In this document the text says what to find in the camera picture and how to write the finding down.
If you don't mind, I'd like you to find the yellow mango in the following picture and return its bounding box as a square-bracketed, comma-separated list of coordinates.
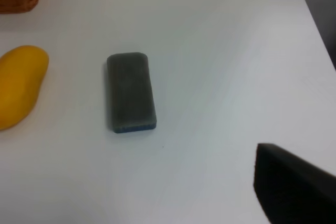
[1, 46, 49, 130]

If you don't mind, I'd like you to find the grey blue whiteboard eraser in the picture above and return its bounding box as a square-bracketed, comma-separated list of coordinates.
[107, 52, 157, 134]

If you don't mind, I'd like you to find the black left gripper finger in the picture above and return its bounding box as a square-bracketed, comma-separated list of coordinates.
[254, 143, 335, 223]

